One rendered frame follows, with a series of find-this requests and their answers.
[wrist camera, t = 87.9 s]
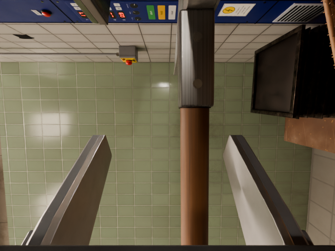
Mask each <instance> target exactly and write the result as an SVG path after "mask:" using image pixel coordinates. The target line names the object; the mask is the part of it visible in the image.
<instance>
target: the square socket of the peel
mask: <svg viewBox="0 0 335 251"><path fill-rule="evenodd" d="M214 34H215V12H214V10H213V9H182V10H180V12H179V17H178V25H177V75H178V107H179V109H180V108H211V107H213V105H214Z"/></svg>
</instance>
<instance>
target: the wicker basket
mask: <svg viewBox="0 0 335 251"><path fill-rule="evenodd" d="M322 1H323V5H324V11H325V12H323V13H325V15H326V23H325V24H327V26H328V33H329V34H328V35H329V37H330V44H331V45H330V46H331V47H332V55H333V56H332V58H334V63H335V0H322ZM322 1H321V2H322ZM333 1H334V2H333ZM333 66H335V64H334V65H333Z"/></svg>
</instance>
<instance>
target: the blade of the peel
mask: <svg viewBox="0 0 335 251"><path fill-rule="evenodd" d="M219 2H220V0H178V14H177V25H178V17H179V12H180V10H182V9H213V10H214V12H215V11H216V8H217V6H218V4H219ZM174 75H177V30H176V45H175V61H174Z"/></svg>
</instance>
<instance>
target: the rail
mask: <svg viewBox="0 0 335 251"><path fill-rule="evenodd" d="M74 1H75V3H76V4H77V5H78V6H79V7H80V9H81V10H82V11H83V12H84V13H85V14H86V16H87V17H88V18H89V19H90V20H91V22H92V23H97V24H98V21H97V20H96V19H95V17H94V16H93V15H92V14H91V12H90V11H89V10H88V8H87V7H86V6H85V5H84V3H83V2H82V1H81V0H74Z"/></svg>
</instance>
